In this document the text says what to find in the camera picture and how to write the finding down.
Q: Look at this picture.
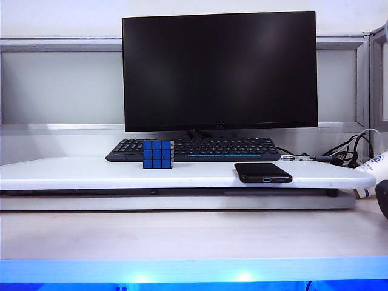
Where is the black computer keyboard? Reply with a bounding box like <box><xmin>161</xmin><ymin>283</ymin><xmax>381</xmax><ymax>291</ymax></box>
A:
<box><xmin>104</xmin><ymin>138</ymin><xmax>282</xmax><ymax>163</ymax></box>

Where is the blue plastic bin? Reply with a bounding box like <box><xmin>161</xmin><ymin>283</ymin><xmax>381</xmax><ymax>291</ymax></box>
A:
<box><xmin>0</xmin><ymin>258</ymin><xmax>388</xmax><ymax>291</ymax></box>

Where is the black cable bundle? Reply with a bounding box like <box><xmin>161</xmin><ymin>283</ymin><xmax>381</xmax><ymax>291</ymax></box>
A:
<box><xmin>274</xmin><ymin>133</ymin><xmax>373</xmax><ymax>168</ymax></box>

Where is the grey aluminium partition frame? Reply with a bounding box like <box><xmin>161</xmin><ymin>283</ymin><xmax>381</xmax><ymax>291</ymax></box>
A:
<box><xmin>0</xmin><ymin>33</ymin><xmax>371</xmax><ymax>136</ymax></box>

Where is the grey riser base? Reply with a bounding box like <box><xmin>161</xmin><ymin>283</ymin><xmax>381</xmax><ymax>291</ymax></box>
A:
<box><xmin>0</xmin><ymin>187</ymin><xmax>357</xmax><ymax>212</ymax></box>

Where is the narrow grey partition frame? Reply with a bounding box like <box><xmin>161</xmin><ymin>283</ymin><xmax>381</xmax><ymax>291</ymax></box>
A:
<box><xmin>369</xmin><ymin>23</ymin><xmax>388</xmax><ymax>158</ymax></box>

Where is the black smartphone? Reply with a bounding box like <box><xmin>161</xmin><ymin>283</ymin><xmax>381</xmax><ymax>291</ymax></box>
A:
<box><xmin>233</xmin><ymin>162</ymin><xmax>293</xmax><ymax>184</ymax></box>

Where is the Rubik's cube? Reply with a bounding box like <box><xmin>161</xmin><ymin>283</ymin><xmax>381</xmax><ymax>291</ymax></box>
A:
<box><xmin>142</xmin><ymin>139</ymin><xmax>176</xmax><ymax>170</ymax></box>

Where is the white cable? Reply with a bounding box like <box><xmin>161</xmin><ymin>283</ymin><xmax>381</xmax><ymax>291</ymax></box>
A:
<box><xmin>357</xmin><ymin>128</ymin><xmax>388</xmax><ymax>143</ymax></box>

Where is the white desk riser board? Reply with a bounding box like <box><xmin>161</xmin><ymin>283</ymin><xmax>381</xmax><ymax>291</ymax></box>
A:
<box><xmin>0</xmin><ymin>155</ymin><xmax>377</xmax><ymax>191</ymax></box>

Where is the black and blue computer mouse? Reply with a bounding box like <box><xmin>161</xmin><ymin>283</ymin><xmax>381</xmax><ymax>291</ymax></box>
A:
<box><xmin>375</xmin><ymin>179</ymin><xmax>388</xmax><ymax>220</ymax></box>

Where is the black computer monitor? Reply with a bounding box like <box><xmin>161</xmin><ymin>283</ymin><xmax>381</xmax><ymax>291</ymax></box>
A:
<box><xmin>121</xmin><ymin>10</ymin><xmax>319</xmax><ymax>138</ymax></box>

